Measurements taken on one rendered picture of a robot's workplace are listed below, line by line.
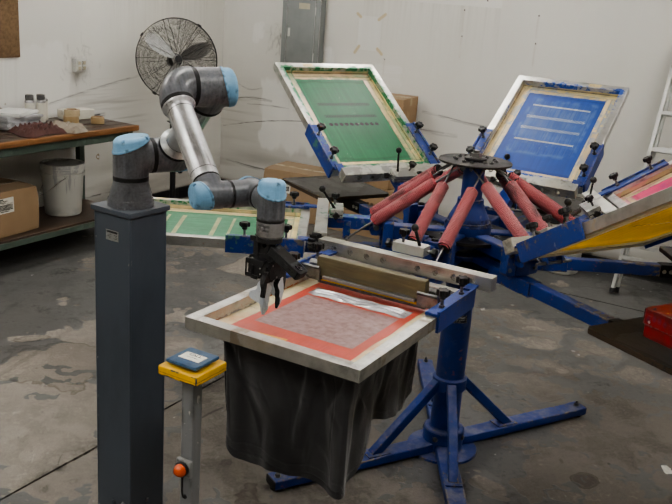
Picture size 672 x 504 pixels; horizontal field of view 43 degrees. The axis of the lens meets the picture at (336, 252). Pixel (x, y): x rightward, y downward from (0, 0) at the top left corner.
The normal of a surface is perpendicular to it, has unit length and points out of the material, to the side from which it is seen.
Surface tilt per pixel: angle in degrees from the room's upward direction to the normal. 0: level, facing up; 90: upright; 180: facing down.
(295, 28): 90
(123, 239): 90
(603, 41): 90
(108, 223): 90
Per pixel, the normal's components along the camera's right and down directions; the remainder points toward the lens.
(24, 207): 0.88, 0.18
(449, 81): -0.51, 0.22
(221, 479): 0.07, -0.95
